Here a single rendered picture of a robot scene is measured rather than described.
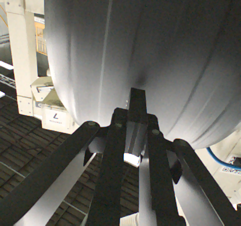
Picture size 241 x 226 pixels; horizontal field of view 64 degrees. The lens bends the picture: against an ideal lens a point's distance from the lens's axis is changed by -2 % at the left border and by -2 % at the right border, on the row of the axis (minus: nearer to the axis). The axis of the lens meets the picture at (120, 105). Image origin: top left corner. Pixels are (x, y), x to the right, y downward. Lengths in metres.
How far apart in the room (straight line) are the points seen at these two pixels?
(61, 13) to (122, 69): 0.08
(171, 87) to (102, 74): 0.07
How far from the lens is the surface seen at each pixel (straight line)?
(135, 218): 1.61
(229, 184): 0.71
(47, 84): 0.99
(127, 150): 0.15
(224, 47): 0.20
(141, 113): 0.15
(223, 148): 0.59
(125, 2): 0.18
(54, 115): 0.89
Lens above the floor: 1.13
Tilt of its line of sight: 34 degrees up
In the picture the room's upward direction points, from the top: 168 degrees counter-clockwise
